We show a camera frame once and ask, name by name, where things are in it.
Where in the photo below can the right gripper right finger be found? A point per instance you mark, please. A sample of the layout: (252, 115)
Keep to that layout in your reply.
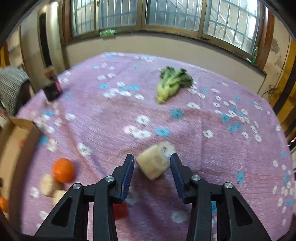
(235, 218)

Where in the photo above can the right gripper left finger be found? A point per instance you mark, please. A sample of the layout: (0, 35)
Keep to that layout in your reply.
(68, 220)

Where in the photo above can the banana piece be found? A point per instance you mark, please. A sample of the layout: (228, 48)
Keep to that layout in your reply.
(153, 162)
(48, 185)
(57, 195)

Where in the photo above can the cherry tomato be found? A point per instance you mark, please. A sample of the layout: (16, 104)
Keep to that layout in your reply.
(120, 211)

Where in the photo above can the small orange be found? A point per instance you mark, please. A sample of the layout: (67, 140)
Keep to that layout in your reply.
(4, 204)
(63, 170)

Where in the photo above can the small orange in tray corner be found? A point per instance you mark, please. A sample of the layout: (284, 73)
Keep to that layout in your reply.
(4, 204)

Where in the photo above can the cardboard tray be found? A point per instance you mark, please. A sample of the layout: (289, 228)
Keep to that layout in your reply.
(19, 138)

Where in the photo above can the purple floral tablecloth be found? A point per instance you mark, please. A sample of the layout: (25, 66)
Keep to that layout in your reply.
(220, 129)

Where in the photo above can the black jar with cork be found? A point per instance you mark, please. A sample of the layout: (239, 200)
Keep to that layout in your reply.
(52, 88)

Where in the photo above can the person in checked coat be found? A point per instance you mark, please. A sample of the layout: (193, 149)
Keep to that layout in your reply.
(15, 89)

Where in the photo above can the green leafy vegetable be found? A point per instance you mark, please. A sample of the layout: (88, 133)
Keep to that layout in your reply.
(171, 81)

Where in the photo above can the green bottle on windowsill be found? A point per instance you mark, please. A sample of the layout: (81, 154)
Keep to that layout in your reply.
(254, 55)

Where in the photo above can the green cloth on windowsill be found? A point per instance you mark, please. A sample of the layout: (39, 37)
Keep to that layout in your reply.
(107, 33)

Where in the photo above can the tower air conditioner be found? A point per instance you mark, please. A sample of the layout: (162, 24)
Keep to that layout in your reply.
(49, 35)

